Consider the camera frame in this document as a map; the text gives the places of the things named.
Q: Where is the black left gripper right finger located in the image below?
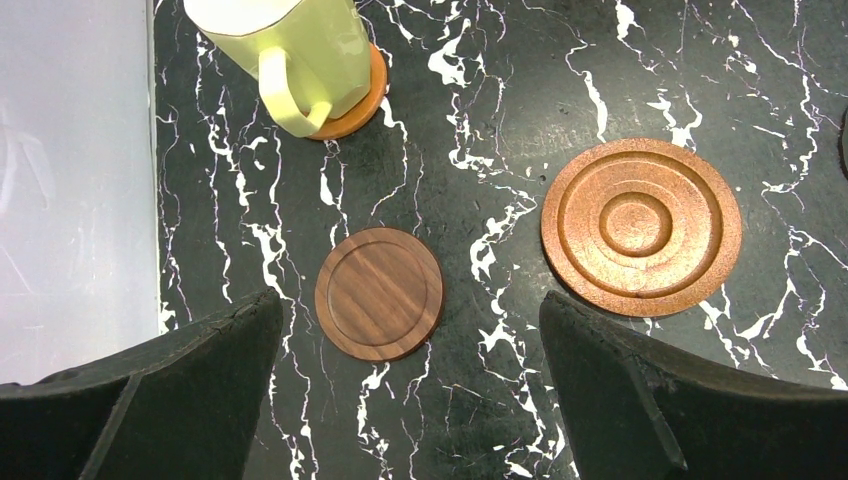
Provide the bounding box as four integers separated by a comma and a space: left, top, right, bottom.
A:
539, 292, 847, 479

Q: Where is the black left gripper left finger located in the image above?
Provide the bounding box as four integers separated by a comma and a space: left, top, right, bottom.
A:
1, 289, 284, 479

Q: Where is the yellow mug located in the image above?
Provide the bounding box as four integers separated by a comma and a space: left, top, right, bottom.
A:
183, 0, 372, 138

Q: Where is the ridged orange round coaster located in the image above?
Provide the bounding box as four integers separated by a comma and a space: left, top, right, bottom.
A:
540, 138, 743, 317

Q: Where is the dark brown wooden coaster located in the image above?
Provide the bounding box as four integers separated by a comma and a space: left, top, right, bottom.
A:
314, 227, 446, 362

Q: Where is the plain orange coaster near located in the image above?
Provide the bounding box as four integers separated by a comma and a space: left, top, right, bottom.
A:
309, 43, 388, 141

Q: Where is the orange coaster with black logo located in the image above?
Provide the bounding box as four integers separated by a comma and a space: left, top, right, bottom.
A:
838, 110, 848, 177

